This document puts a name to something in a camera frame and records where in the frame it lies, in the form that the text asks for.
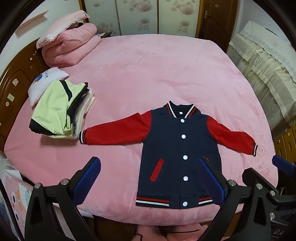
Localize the yellow storage boxes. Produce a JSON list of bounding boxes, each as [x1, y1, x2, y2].
[[273, 125, 296, 163]]

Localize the pink pillow with lace trim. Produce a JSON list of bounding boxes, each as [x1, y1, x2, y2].
[[36, 10, 90, 49]]

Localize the navy and red varsity jacket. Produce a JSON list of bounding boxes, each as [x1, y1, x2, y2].
[[79, 101, 258, 210]]

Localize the small white printed pillow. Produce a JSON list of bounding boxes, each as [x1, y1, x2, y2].
[[28, 67, 70, 107]]

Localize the brown wooden door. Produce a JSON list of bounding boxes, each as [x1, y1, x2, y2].
[[196, 0, 238, 52]]

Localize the cream lace covered furniture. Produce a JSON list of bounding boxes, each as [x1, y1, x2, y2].
[[227, 20, 296, 130]]

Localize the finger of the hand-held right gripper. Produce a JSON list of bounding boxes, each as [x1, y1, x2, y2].
[[272, 154, 296, 173], [242, 168, 281, 204]]

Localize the brown wooden headboard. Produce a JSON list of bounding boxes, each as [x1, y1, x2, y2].
[[0, 38, 50, 151]]

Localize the pink folded quilt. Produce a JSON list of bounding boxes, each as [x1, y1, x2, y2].
[[42, 23, 102, 67]]

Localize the pink bed cover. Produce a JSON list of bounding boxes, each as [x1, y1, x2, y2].
[[3, 35, 279, 226]]

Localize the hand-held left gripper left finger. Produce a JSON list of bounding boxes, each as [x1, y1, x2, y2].
[[24, 157, 101, 241]]

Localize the light green folded jacket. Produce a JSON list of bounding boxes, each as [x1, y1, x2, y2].
[[29, 80, 89, 139]]

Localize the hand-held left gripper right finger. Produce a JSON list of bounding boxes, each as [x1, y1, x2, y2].
[[196, 157, 272, 241]]

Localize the floral panel wardrobe doors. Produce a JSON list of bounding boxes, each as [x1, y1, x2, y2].
[[79, 0, 205, 39]]

